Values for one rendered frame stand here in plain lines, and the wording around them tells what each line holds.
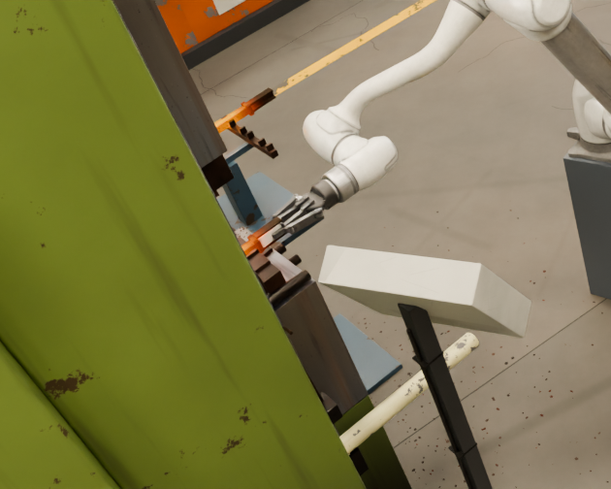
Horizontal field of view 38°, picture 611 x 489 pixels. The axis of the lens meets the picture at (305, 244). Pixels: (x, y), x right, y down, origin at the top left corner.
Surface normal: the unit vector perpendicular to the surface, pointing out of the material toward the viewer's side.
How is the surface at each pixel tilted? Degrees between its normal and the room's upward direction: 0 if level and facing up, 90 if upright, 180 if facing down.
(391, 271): 30
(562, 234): 0
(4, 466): 90
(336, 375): 90
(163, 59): 90
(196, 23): 90
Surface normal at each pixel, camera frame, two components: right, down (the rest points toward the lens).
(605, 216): -0.63, 0.64
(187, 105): 0.53, 0.37
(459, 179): -0.33, -0.73
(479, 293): 0.81, 0.10
